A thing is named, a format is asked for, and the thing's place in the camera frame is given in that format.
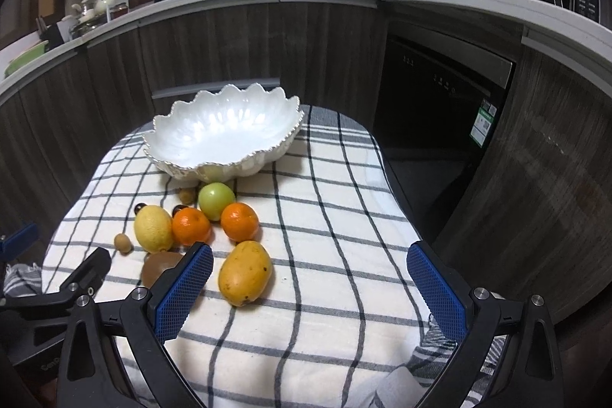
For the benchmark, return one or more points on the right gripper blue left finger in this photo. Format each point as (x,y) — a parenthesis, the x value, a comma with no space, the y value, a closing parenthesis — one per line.
(151,317)

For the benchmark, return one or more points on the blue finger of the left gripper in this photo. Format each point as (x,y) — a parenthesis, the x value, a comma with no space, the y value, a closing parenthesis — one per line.
(85,280)
(13,246)

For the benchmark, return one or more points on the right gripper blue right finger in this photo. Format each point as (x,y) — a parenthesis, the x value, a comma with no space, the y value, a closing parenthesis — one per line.
(466,316)

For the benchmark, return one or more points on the brown kiwi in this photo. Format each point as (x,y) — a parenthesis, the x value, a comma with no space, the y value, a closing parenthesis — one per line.
(155,264)

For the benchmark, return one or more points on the small tan longan fruit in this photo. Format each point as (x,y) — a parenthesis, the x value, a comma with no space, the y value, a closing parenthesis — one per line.
(123,244)

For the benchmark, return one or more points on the yellow lemon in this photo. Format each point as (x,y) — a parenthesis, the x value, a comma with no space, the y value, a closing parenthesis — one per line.
(153,229)

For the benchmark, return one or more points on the orange mandarin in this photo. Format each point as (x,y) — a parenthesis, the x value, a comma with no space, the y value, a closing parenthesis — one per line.
(239,222)
(190,226)

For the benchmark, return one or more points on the dark purple plum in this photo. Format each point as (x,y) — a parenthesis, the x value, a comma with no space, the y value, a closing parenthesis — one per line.
(178,208)
(138,207)

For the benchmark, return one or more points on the green apple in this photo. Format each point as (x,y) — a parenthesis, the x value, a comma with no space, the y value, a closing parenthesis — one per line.
(213,198)

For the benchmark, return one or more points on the black white checked tablecloth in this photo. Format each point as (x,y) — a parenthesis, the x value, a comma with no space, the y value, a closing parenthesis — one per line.
(319,312)

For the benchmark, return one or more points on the green cutting board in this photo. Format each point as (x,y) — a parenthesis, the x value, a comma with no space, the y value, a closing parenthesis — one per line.
(26,57)

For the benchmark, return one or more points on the white scalloped ceramic bowl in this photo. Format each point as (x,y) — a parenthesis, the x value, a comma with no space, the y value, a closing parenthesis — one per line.
(225,135)

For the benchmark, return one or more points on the black dishwasher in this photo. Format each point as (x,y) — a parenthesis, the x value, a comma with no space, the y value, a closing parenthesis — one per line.
(439,100)

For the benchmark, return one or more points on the white teapot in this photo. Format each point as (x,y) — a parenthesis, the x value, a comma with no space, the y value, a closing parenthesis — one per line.
(87,10)

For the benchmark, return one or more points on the grey drawer handle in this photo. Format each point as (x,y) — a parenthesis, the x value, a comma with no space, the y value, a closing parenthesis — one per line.
(214,87)

